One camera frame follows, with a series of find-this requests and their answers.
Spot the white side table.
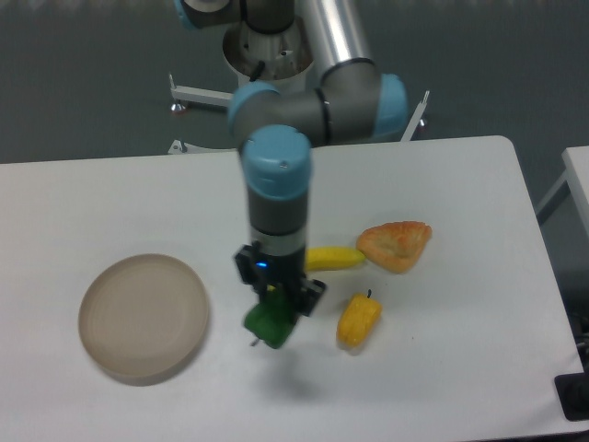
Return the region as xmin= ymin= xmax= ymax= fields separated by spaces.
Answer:
xmin=535 ymin=145 xmax=589 ymax=232

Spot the black device at edge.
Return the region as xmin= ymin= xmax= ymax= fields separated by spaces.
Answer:
xmin=554 ymin=372 xmax=588 ymax=422

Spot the yellow toy pepper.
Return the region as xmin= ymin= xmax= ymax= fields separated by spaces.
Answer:
xmin=336 ymin=289 xmax=383 ymax=348

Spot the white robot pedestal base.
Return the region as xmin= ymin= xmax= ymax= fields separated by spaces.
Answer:
xmin=169 ymin=17 xmax=426 ymax=146

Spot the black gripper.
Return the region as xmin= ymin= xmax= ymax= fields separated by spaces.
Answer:
xmin=234 ymin=235 xmax=327 ymax=322

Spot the beige round plate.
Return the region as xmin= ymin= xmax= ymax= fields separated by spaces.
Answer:
xmin=77 ymin=253 xmax=211 ymax=387

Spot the green toy pepper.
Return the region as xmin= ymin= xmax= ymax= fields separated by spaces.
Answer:
xmin=243 ymin=292 xmax=295 ymax=349

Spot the toy pastry bread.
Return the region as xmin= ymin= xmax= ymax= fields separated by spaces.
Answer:
xmin=356 ymin=221 xmax=433 ymax=274

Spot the yellow toy banana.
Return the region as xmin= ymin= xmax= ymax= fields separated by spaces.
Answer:
xmin=305 ymin=246 xmax=365 ymax=273

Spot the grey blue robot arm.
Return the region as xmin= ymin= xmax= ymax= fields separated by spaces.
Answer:
xmin=176 ymin=1 xmax=408 ymax=323

